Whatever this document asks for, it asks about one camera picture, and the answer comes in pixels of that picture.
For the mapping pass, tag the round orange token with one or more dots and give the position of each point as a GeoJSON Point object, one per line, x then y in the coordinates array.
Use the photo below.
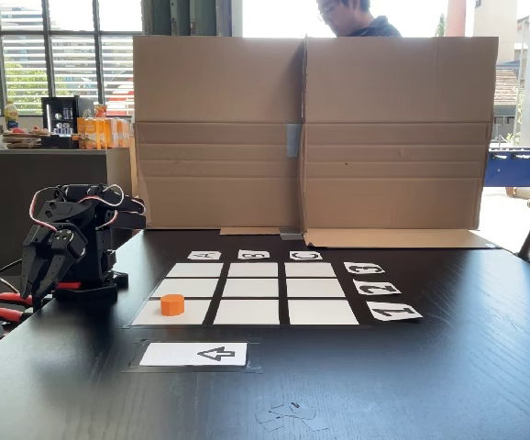
{"type": "Point", "coordinates": [172, 306]}

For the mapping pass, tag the white grid sheet black tape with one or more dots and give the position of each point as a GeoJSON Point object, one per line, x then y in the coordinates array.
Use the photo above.
{"type": "Point", "coordinates": [251, 288]}

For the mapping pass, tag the black and red bar clamp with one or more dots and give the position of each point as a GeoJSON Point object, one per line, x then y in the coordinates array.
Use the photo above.
{"type": "Point", "coordinates": [69, 285]}

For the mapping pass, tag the dark counter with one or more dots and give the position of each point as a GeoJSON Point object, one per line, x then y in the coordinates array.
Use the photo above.
{"type": "Point", "coordinates": [17, 206]}

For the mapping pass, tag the wooden tray with food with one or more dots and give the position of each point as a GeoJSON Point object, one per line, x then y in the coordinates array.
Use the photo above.
{"type": "Point", "coordinates": [22, 139]}

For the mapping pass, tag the black glass-front cabinet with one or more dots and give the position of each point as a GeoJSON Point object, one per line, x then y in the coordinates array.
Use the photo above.
{"type": "Point", "coordinates": [51, 114]}

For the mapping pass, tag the yellow bottle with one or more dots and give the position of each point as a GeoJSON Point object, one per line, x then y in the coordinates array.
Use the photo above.
{"type": "Point", "coordinates": [11, 117]}

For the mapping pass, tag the paper sheet letter A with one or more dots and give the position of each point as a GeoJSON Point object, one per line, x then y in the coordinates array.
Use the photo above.
{"type": "Point", "coordinates": [204, 255]}

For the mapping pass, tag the white paper sheet with arrow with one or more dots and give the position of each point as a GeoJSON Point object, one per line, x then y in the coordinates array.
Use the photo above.
{"type": "Point", "coordinates": [168, 355]}

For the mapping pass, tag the paper sheet letter B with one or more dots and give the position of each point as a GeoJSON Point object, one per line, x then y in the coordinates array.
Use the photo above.
{"type": "Point", "coordinates": [253, 255]}

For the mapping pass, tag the paper sheet letter C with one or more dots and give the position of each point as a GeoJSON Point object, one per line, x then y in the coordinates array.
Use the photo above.
{"type": "Point", "coordinates": [305, 256]}

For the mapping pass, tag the paper sheet number 3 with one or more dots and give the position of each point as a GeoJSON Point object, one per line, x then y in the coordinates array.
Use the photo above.
{"type": "Point", "coordinates": [363, 268]}

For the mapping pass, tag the paper sheet number 2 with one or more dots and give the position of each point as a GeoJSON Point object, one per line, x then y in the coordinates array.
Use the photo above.
{"type": "Point", "coordinates": [377, 288]}

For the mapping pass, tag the paper sheet number 1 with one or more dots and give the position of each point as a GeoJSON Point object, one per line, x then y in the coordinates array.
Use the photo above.
{"type": "Point", "coordinates": [393, 311]}

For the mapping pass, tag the person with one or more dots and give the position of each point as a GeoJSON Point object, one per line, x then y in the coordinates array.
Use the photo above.
{"type": "Point", "coordinates": [366, 27]}

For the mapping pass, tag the blue foosball table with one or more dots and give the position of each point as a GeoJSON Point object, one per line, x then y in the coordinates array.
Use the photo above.
{"type": "Point", "coordinates": [522, 172]}

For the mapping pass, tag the brown cardboard box wall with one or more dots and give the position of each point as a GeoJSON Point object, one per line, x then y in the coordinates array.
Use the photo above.
{"type": "Point", "coordinates": [219, 91]}
{"type": "Point", "coordinates": [398, 137]}

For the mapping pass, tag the grey duct tape strip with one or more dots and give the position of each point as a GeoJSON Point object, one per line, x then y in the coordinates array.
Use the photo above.
{"type": "Point", "coordinates": [294, 139]}
{"type": "Point", "coordinates": [290, 234]}

